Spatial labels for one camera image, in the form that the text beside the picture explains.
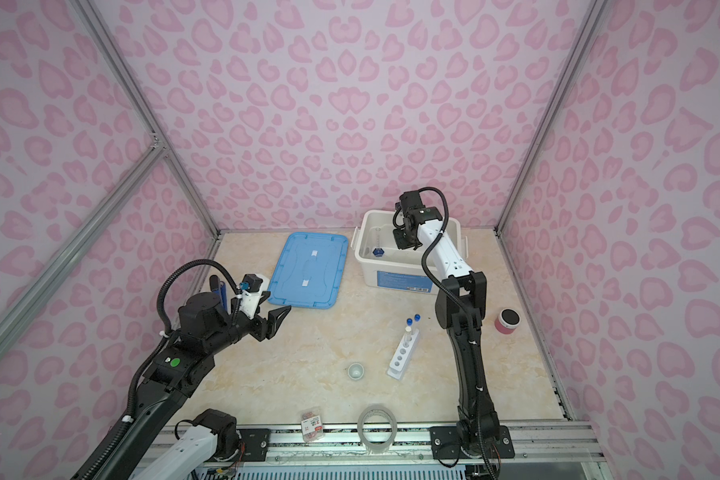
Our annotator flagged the blue base graduated cylinder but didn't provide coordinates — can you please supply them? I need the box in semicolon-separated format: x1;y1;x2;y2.
370;228;386;258

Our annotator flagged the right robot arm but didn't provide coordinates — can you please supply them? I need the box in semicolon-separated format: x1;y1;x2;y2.
393;186;501;477

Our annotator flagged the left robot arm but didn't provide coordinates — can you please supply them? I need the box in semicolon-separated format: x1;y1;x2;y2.
72;292;291;479

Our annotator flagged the blue lighter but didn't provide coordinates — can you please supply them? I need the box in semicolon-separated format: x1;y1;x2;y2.
209;275;228;312

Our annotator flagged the white plastic storage bin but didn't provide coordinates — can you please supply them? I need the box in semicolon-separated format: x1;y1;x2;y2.
352;210;481;294

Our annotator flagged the blue bin lid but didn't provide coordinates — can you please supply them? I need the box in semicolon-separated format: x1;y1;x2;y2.
269;232;349;309

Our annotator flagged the small white cup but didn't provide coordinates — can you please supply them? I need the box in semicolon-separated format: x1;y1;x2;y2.
346;362;365;381

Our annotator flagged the small clear slide box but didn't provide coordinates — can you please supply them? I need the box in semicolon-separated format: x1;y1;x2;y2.
300;408;325;443

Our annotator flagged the white test tube rack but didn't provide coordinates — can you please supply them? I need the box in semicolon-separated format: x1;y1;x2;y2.
387;327;419;380

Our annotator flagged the pink lint roller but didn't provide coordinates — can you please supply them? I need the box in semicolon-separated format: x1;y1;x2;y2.
494;308;521;335

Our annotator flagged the clear tape roll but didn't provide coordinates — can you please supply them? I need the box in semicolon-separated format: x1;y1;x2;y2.
356;404;398;455

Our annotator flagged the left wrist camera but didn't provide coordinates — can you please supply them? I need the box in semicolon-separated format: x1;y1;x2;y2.
238;273;270;319

